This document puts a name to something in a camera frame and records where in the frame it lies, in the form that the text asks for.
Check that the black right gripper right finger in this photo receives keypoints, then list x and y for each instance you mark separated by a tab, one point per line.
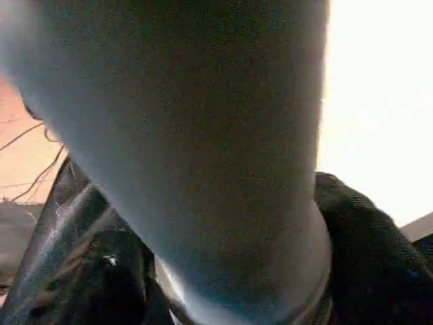
372	271

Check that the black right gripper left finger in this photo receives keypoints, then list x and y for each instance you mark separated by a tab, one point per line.
111	291

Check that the black mat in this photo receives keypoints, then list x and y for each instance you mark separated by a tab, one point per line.
64	210

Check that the white plastic table leg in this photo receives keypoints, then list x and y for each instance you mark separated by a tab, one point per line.
186	135

